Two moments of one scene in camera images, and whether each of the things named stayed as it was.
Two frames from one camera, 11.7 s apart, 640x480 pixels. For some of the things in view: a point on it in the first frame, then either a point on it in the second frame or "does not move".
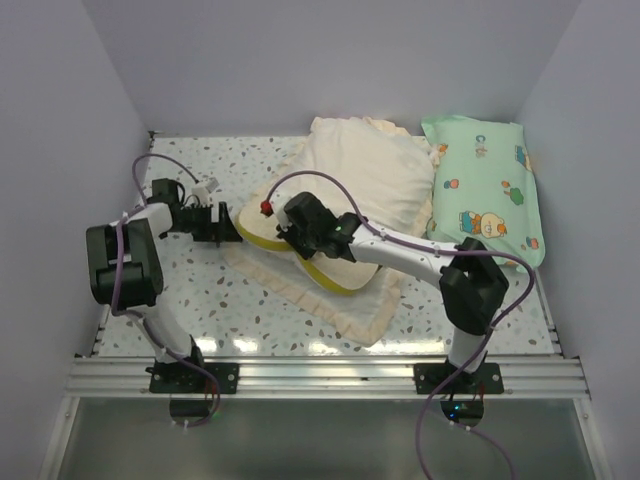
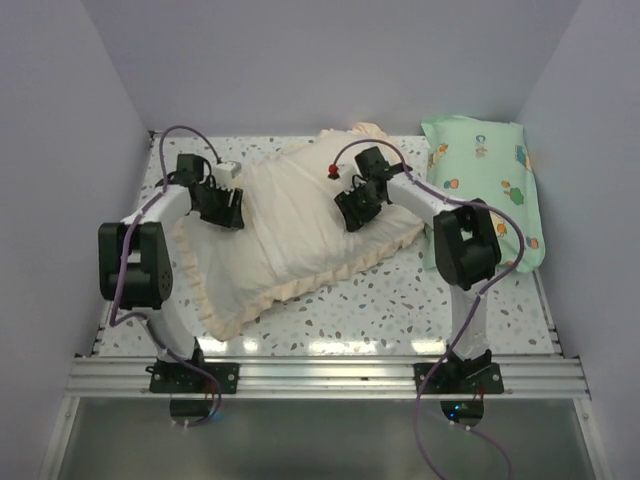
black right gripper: x=306 y=253 -> x=352 y=217
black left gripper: x=220 y=232 -> x=228 y=216
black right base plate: x=487 y=379 does not move
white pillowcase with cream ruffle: x=375 y=171 -> x=294 y=235
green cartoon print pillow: x=484 y=186 does not move
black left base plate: x=177 y=377 does not move
